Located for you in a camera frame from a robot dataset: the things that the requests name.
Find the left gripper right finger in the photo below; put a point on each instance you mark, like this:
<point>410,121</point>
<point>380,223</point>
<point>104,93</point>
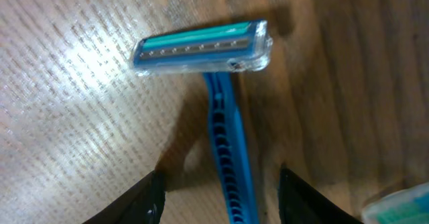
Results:
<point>300,203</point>

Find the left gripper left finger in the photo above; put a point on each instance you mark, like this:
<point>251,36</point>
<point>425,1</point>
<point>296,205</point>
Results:
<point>143,203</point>

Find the blue disposable razor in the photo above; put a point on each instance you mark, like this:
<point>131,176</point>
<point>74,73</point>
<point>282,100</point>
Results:
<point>217,52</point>

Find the teal white toothpaste tube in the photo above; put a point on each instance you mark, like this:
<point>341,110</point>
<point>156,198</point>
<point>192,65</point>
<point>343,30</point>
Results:
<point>409,206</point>

